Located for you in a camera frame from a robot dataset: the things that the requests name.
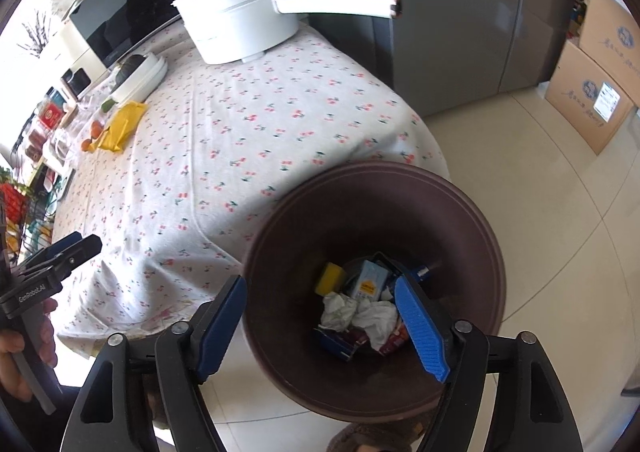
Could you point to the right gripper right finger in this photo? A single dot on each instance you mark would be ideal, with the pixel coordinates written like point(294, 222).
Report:
point(531, 411)

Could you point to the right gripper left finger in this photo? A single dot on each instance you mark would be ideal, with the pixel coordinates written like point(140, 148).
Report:
point(111, 412)

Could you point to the yellow snack wrapper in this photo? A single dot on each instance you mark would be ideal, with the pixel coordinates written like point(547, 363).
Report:
point(125, 122)

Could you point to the white tissue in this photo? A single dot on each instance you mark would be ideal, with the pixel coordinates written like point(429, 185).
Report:
point(377, 319)

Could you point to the white paper wrapper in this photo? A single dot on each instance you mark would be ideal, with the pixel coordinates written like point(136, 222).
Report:
point(338, 311)

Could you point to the red soda can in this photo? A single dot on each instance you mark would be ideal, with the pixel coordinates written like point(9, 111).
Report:
point(398, 336)

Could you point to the blue snack box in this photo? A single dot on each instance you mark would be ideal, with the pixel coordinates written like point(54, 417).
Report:
point(342, 344)

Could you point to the light blue milk carton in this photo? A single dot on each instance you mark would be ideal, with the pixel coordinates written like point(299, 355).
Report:
point(369, 282)

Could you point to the brown round trash bin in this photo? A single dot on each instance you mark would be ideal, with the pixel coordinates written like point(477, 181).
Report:
point(410, 221)

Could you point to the person's left hand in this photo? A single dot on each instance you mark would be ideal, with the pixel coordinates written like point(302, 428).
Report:
point(12, 342)

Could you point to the orange tangerine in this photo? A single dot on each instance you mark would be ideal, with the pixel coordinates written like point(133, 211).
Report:
point(96, 130)
point(86, 145)

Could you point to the cherry print tablecloth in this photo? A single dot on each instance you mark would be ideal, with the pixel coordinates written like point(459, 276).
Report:
point(215, 150)

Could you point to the cream white air fryer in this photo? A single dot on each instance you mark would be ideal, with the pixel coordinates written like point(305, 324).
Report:
point(83, 69)

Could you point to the dark green pumpkin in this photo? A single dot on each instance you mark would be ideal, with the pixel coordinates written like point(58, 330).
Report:
point(128, 67)

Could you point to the cardboard box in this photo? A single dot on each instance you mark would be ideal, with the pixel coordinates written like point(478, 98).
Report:
point(610, 36)
point(588, 97)

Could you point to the white electric cooking pot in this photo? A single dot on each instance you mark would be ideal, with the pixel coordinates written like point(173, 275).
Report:
point(225, 31)

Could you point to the grey refrigerator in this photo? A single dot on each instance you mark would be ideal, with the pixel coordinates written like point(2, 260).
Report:
point(440, 54)

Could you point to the black wire rack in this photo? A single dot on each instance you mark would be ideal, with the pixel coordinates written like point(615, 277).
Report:
point(29, 223)

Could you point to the white bowl green handle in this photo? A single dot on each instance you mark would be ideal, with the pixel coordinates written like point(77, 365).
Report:
point(140, 84)

